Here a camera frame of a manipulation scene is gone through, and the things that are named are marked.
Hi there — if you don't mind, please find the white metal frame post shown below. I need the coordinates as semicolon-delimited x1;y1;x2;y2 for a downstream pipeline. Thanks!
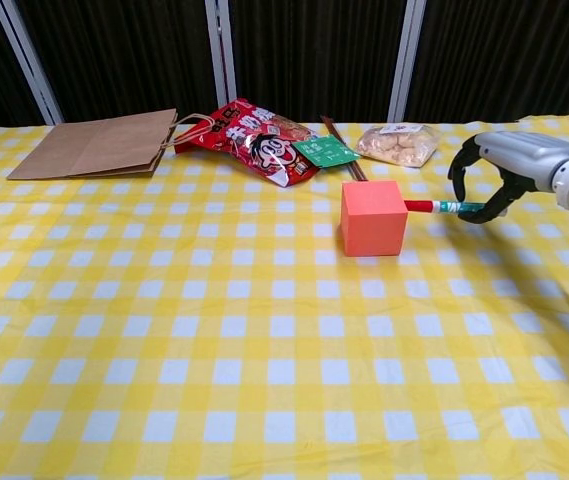
386;0;428;124
0;0;65;126
203;0;238;109

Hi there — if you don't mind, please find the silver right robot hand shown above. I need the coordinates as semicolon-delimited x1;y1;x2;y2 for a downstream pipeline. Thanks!
447;130;569;225

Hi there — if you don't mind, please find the orange pink foam cube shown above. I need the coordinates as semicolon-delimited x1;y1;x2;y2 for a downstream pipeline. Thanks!
340;180;410;259

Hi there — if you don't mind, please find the red capped marker pen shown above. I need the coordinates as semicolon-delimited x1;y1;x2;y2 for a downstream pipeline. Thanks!
403;198;508;219

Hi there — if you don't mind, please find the brown paper bag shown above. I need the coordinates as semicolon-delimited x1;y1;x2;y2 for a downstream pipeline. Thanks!
6;108;216;181

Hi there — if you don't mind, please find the yellow white checkered tablecloth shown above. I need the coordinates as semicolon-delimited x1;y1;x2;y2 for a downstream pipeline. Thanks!
0;113;569;480

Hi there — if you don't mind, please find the red cartoon snack bag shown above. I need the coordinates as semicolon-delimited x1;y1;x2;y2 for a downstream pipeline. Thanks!
173;97;322;189

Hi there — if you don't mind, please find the small green packet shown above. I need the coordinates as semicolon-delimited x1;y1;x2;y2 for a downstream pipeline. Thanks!
291;134;360;171

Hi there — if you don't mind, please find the clear bag of puffed snacks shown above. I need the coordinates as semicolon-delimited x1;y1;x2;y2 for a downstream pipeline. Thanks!
355;123;440;169

